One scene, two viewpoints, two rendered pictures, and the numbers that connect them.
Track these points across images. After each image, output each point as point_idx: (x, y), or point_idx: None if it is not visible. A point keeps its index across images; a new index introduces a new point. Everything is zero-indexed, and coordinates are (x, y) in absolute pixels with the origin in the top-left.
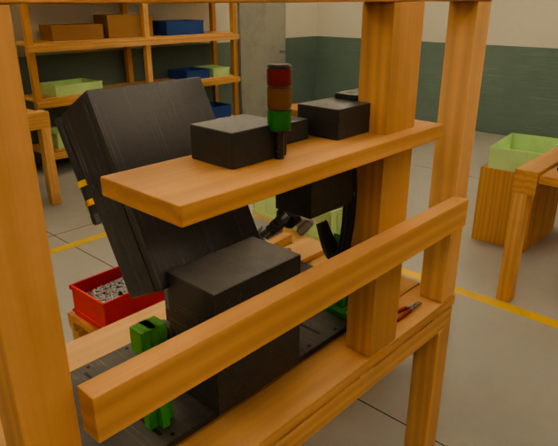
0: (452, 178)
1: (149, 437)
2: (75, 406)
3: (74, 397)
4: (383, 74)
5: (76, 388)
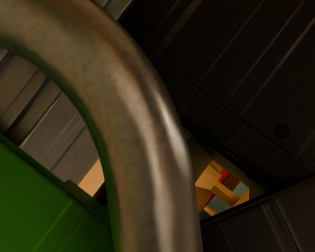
0: None
1: None
2: (91, 148)
3: (77, 161)
4: None
5: (61, 175)
